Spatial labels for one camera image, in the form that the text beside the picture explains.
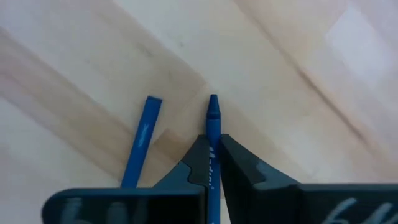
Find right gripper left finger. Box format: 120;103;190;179
42;134;210;224

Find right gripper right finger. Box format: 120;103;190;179
219;134;398;224

